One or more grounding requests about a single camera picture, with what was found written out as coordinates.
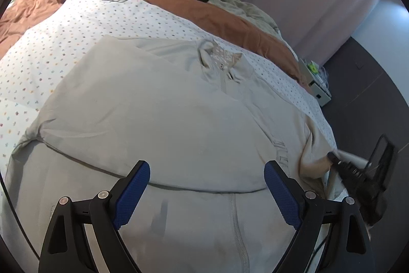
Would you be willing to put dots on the white dotted bed sheet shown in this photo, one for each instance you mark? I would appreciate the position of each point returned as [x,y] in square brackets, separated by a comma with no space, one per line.
[96,17]

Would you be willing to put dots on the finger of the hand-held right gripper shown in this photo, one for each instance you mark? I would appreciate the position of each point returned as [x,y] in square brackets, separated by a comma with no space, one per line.
[340,166]

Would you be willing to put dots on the small green object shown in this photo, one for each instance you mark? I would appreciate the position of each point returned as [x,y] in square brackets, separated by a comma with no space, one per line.
[312,69]

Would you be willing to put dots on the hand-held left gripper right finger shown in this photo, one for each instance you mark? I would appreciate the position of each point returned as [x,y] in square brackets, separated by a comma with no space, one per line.
[281,193]

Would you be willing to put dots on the light grey zip jacket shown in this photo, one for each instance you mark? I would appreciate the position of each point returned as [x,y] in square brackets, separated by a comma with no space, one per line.
[159,119]

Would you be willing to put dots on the cream two-drawer nightstand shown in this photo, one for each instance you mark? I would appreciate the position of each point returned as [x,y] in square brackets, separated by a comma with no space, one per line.
[316,90]

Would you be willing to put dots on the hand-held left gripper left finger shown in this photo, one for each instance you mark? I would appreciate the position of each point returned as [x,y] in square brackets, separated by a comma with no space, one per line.
[134,193]

